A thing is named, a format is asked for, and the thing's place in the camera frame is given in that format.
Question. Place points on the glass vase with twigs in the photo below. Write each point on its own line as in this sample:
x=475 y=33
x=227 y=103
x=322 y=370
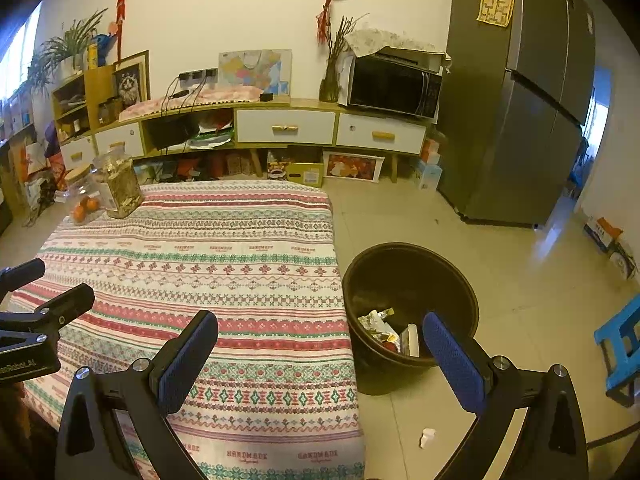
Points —
x=329 y=85

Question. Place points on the white framed orange picture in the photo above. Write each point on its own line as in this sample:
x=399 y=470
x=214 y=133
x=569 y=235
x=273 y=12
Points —
x=352 y=166

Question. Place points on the blue figurine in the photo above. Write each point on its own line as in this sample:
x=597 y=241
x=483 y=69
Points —
x=102 y=50

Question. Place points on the yellow paper note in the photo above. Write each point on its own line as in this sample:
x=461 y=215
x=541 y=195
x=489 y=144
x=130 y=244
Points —
x=495 y=8

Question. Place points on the blue plastic stool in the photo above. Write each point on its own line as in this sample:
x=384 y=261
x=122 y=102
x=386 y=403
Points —
x=620 y=340

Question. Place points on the framed animal picture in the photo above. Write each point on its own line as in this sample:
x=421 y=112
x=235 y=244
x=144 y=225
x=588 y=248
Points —
x=131 y=82

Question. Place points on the glass jar with dried food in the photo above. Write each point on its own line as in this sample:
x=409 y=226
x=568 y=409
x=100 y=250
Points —
x=120 y=185

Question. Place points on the black microwave oven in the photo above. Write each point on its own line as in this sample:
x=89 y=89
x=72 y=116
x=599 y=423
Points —
x=390 y=87

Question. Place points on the dark round waste bin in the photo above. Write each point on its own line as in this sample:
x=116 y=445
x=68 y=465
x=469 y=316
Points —
x=400 y=270

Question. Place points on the large potted green plant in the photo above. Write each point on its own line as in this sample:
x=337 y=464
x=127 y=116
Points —
x=75 y=42

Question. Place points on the pink cloth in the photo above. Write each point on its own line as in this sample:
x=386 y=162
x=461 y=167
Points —
x=220 y=94

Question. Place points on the small black box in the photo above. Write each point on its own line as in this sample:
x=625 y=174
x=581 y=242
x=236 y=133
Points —
x=266 y=97

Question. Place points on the person's left forearm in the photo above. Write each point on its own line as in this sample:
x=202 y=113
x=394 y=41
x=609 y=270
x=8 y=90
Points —
x=12 y=435

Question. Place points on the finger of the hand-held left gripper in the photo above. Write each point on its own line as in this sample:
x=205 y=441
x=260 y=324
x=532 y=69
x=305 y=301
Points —
x=22 y=274
x=70 y=305

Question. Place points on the white paper scrap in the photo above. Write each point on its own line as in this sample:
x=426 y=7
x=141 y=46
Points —
x=427 y=437

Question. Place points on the orange white cardboard box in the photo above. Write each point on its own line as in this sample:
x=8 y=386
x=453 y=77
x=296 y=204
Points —
x=607 y=235

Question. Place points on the small potted green plant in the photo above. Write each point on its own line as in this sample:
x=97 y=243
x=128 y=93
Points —
x=39 y=70

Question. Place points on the black wall socket strip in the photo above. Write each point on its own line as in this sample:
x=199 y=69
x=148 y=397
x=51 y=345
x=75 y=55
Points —
x=199 y=74

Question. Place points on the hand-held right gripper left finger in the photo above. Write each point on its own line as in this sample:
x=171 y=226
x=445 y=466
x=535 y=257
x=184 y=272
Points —
x=185 y=360

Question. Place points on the light blue box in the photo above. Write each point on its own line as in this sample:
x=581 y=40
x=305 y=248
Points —
x=431 y=176

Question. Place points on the map poster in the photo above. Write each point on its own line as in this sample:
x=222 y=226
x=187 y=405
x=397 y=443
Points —
x=255 y=67

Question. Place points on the grey refrigerator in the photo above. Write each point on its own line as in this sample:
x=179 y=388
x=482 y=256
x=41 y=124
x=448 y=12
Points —
x=510 y=135

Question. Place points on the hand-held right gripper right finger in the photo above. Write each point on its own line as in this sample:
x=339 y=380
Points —
x=452 y=360

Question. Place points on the pile of shopping bags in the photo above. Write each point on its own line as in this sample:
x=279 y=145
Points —
x=40 y=175

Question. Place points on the window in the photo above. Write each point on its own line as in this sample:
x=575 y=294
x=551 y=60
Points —
x=20 y=50

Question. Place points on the folded cloth pile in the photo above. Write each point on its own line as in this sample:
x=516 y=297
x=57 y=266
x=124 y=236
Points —
x=212 y=135

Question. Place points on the yellow wooden shelf unit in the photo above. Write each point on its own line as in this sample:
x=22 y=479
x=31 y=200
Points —
x=100 y=82

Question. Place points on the yellow cardboard box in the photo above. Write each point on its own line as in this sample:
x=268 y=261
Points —
x=305 y=174

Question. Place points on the striped patterned tablecloth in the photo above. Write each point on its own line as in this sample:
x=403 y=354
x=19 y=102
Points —
x=225 y=285

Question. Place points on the yellow wrapper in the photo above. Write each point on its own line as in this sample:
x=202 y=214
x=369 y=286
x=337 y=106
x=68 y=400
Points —
x=375 y=322

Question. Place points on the black electronic box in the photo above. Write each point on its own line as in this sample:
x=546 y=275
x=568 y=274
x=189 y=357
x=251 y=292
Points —
x=170 y=132

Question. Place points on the wooden TV cabinet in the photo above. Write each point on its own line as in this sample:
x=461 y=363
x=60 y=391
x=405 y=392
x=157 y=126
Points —
x=300 y=105

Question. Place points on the white cabinet drawer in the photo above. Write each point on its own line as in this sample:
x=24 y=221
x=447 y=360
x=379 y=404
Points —
x=77 y=154
x=117 y=141
x=285 y=126
x=380 y=135

